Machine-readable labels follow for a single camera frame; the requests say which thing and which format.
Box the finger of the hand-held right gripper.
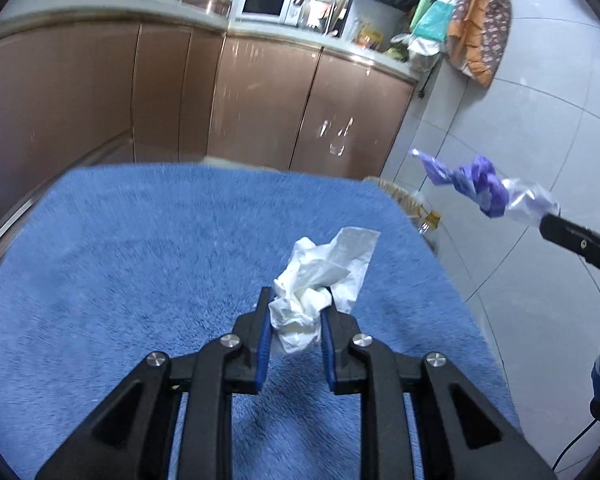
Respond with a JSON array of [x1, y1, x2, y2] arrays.
[[539, 212, 600, 286]]

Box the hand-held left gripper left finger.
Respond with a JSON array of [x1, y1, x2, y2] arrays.
[[35, 287, 273, 480]]

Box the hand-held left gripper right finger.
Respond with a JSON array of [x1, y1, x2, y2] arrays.
[[320, 297, 558, 480]]

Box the white tissue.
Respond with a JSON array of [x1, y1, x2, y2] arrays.
[[272, 226, 382, 356]]

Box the purple plastic wrapper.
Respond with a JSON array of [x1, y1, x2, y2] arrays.
[[409, 147, 562, 226]]

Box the blue fluffy towel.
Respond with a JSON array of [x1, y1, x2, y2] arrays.
[[0, 162, 523, 480]]

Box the wicker basket with liner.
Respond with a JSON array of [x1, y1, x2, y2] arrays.
[[362, 175, 421, 218]]

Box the orange patterned apron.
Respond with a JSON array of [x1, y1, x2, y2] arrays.
[[447, 0, 512, 86]]

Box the clear plastic bag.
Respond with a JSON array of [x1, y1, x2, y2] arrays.
[[390, 32, 443, 73]]

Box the copper kitchen base cabinets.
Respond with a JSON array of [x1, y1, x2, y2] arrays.
[[0, 15, 416, 256]]

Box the green plastic bag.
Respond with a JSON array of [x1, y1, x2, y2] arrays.
[[409, 0, 456, 41]]

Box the yellow food packets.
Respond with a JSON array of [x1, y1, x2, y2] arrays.
[[352, 17, 386, 51]]

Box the white microwave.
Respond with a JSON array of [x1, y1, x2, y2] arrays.
[[235, 0, 293, 26]]

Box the copper cooking pot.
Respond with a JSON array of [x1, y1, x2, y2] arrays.
[[182, 0, 231, 18]]

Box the black cable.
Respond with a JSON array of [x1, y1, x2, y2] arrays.
[[550, 410, 600, 473]]

